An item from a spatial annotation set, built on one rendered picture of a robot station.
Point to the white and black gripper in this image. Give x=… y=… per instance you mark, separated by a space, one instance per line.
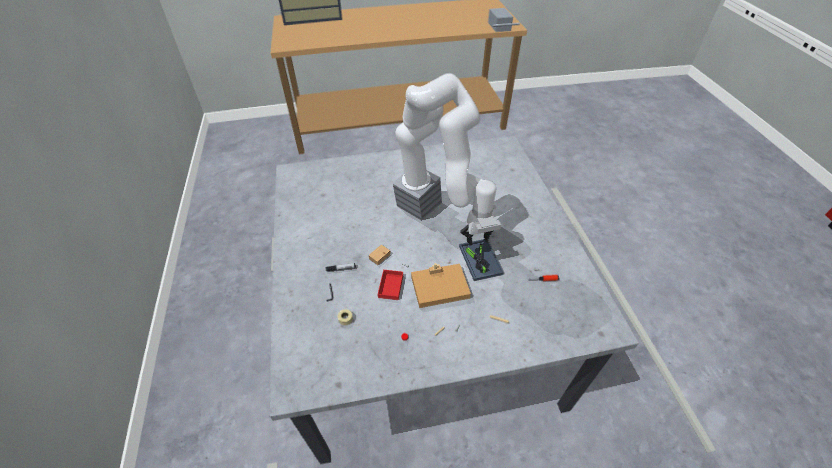
x=470 y=226

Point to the red rectangular tray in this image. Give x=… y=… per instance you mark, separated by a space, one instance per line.
x=390 y=284

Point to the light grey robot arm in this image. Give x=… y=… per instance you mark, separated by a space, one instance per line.
x=454 y=125

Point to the white marker pen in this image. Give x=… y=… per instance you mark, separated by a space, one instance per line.
x=341 y=267

